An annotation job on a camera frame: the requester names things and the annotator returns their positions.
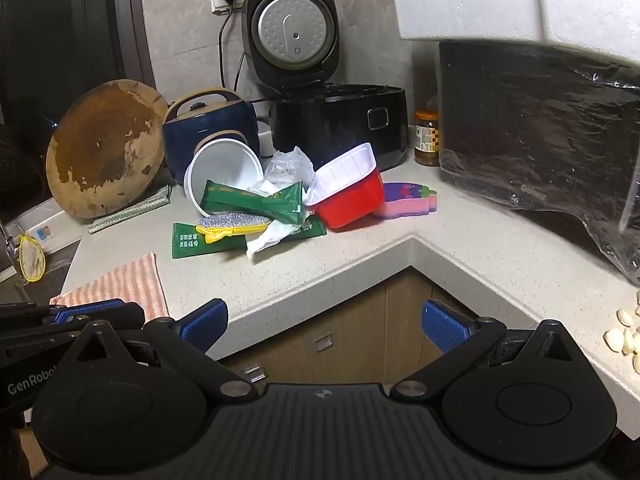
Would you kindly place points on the glass sauce jar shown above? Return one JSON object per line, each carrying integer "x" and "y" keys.
{"x": 426, "y": 140}

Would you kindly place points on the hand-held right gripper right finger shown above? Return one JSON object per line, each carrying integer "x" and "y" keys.
{"x": 442, "y": 325}

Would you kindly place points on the black microwave in plastic wrap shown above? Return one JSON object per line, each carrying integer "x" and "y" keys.
{"x": 525, "y": 125}

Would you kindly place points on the orange striped cloth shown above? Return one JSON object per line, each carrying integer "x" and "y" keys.
{"x": 125, "y": 285}

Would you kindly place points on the white foam box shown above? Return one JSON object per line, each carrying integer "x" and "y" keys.
{"x": 475, "y": 0}

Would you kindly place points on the silver yellow scouring pad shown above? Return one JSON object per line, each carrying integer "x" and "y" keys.
{"x": 230, "y": 221}

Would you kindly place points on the pile of garlic cloves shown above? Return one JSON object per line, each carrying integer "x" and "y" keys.
{"x": 612, "y": 337}

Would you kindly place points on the green white dishcloth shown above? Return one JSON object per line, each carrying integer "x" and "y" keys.
{"x": 135, "y": 210}

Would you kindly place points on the round wooden cutting board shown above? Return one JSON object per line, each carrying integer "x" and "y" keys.
{"x": 100, "y": 150}

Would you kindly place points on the yellow sink strainer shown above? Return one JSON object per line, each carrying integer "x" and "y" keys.
{"x": 32, "y": 260}

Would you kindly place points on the purple pink eggplant sponge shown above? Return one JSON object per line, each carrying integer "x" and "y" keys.
{"x": 400, "y": 202}

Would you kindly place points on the red white plastic tray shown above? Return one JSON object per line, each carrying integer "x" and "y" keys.
{"x": 350, "y": 205}

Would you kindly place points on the clear plastic bag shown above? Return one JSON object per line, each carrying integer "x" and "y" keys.
{"x": 290, "y": 165}

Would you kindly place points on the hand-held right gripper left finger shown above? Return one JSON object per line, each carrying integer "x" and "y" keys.
{"x": 205, "y": 322}

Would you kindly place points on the white round plastic bowl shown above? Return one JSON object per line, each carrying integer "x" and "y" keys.
{"x": 225, "y": 165}

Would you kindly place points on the green snack wrapper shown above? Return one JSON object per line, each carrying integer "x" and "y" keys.
{"x": 250, "y": 200}
{"x": 185, "y": 242}

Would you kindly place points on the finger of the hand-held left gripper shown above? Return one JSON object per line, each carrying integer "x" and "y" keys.
{"x": 90, "y": 306}
{"x": 125, "y": 317}

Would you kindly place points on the black rice cooker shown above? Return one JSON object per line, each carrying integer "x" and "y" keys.
{"x": 325, "y": 120}

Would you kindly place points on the white plastic wrapper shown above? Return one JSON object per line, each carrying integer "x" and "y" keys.
{"x": 270, "y": 237}

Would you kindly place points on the kitchen sink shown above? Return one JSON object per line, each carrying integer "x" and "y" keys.
{"x": 57, "y": 270}

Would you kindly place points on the blue rice cooker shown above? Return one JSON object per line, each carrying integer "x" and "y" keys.
{"x": 200, "y": 130}

